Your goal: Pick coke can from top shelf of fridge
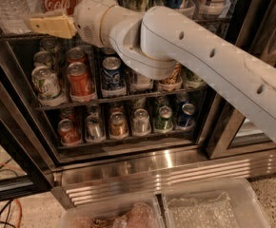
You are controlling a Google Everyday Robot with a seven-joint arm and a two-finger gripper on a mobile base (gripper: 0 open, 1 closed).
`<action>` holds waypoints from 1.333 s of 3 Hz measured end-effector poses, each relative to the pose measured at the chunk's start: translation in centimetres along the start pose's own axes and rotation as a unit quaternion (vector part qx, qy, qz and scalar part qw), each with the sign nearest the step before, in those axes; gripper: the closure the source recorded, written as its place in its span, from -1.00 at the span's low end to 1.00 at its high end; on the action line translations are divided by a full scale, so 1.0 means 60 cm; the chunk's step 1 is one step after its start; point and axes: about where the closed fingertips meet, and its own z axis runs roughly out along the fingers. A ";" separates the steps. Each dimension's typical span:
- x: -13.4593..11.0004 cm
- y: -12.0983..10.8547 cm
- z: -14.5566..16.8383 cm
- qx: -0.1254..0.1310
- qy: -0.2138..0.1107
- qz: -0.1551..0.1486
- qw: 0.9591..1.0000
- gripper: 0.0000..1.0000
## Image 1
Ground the white can bottom shelf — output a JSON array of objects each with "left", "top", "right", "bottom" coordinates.
[{"left": 133, "top": 108, "right": 150, "bottom": 136}]

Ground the silver can back left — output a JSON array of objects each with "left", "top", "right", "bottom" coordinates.
[{"left": 33, "top": 50, "right": 54, "bottom": 68}]

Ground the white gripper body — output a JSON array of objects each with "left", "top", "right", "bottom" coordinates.
[{"left": 73, "top": 0, "right": 113, "bottom": 48}]

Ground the clear plastic bin left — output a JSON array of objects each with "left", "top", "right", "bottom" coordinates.
[{"left": 57, "top": 193, "right": 165, "bottom": 228}]

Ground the blue can bottom shelf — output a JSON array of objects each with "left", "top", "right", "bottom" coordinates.
[{"left": 176, "top": 104, "right": 196, "bottom": 127}]

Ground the fridge glass door right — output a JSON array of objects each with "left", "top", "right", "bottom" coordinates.
[{"left": 207, "top": 0, "right": 276, "bottom": 159}]

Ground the green white 7up can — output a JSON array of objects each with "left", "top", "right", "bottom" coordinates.
[{"left": 31, "top": 66, "right": 63, "bottom": 101}]

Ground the gold brown can front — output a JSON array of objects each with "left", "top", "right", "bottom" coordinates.
[{"left": 160, "top": 63, "right": 182, "bottom": 85}]

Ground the steel fridge base grille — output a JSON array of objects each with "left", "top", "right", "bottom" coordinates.
[{"left": 51, "top": 147, "right": 276, "bottom": 209}]

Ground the red coke can behind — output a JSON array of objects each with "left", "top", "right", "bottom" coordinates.
[{"left": 67, "top": 47, "right": 89, "bottom": 66}]

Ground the gold can bottom shelf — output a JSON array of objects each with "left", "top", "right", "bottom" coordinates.
[{"left": 109, "top": 112, "right": 128, "bottom": 137}]

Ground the orange cable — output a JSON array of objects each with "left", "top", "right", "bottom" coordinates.
[{"left": 0, "top": 162, "right": 24, "bottom": 228}]

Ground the silver can bottom shelf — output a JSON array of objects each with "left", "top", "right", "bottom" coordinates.
[{"left": 86, "top": 115, "right": 104, "bottom": 142}]

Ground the red coke can front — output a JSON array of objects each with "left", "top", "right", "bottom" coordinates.
[{"left": 67, "top": 62, "right": 93, "bottom": 97}]

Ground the clear plastic bin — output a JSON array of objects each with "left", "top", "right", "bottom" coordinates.
[
  {"left": 57, "top": 193, "right": 165, "bottom": 228},
  {"left": 161, "top": 179, "right": 271, "bottom": 228}
]

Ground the blue pepsi can front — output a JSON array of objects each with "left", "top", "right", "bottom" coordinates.
[{"left": 102, "top": 57, "right": 124, "bottom": 90}]

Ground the fridge glass door left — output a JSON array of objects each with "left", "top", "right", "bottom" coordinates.
[{"left": 0, "top": 82, "right": 52, "bottom": 201}]

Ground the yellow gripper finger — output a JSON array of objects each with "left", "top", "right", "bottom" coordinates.
[{"left": 25, "top": 9, "right": 77, "bottom": 39}]

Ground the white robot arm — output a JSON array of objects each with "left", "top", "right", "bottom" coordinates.
[{"left": 28, "top": 0, "right": 276, "bottom": 143}]

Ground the fridge glass door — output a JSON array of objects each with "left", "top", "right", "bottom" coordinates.
[
  {"left": 0, "top": 82, "right": 52, "bottom": 201},
  {"left": 207, "top": 0, "right": 276, "bottom": 159}
]

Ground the clear water bottle left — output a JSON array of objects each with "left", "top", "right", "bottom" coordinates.
[{"left": 0, "top": 0, "right": 42, "bottom": 34}]

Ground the green can bottom shelf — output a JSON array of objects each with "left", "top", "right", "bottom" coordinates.
[{"left": 155, "top": 105, "right": 173, "bottom": 131}]

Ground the clear plastic bin right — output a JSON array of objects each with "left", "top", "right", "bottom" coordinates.
[{"left": 161, "top": 179, "right": 271, "bottom": 228}]

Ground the red can bottom shelf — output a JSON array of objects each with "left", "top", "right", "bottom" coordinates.
[{"left": 58, "top": 119, "right": 81, "bottom": 143}]

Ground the brown tea bottle white label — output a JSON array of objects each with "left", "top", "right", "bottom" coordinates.
[{"left": 130, "top": 71, "right": 152, "bottom": 86}]

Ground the green white can right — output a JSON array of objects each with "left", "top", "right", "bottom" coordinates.
[{"left": 185, "top": 68, "right": 203, "bottom": 83}]

